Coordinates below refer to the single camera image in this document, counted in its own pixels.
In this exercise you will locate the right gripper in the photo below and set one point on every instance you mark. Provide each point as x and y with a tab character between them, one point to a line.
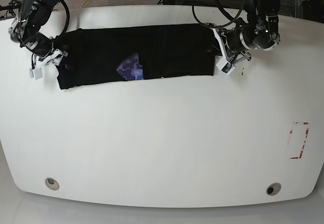
54	56

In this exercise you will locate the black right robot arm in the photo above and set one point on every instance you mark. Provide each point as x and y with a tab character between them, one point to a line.
33	14

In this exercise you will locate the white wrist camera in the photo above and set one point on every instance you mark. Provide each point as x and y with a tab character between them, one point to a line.
223	62
36	72

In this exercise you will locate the black T-shirt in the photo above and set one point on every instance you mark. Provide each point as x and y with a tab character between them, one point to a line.
98	56

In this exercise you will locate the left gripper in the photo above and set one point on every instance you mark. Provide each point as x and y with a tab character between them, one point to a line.
238	42

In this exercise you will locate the left table cable grommet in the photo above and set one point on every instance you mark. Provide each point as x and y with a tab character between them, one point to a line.
52	184

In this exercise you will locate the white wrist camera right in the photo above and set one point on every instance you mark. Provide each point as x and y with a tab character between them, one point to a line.
36	72

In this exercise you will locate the right table cable grommet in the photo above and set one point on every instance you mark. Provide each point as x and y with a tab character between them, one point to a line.
273	189

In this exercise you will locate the red tape rectangle marking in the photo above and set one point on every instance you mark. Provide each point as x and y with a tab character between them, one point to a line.
297	139

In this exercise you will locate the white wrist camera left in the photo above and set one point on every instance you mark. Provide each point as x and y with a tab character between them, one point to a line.
223	62

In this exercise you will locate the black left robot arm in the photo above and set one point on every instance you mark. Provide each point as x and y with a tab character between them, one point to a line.
255	26

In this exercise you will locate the table cable grommet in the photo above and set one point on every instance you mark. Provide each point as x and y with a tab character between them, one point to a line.
273	189
52	184

